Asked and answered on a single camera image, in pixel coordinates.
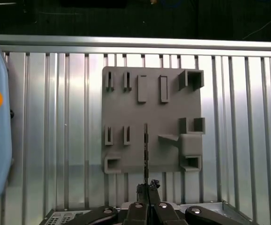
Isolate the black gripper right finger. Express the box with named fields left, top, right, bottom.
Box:
left=149, top=180, right=253, bottom=225

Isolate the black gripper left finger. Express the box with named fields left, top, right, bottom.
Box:
left=62, top=184, right=150, bottom=225

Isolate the blue RAM stick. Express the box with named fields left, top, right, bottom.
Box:
left=144, top=122, right=150, bottom=188

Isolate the black open PC case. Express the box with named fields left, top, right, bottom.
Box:
left=44, top=200, right=253, bottom=225

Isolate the grey plastic parts rack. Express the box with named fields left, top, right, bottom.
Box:
left=102, top=67, right=206, bottom=175

